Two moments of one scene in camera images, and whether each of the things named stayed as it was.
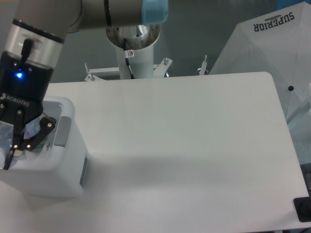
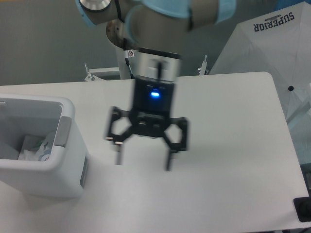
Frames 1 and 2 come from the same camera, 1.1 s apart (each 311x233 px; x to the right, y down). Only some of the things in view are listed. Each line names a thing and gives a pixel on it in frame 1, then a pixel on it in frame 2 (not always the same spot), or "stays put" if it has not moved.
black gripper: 26,66 to 155,74
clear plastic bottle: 31,127 to 45,156
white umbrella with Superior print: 278,42 stays put
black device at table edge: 302,208 stays put
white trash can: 58,171 stays put
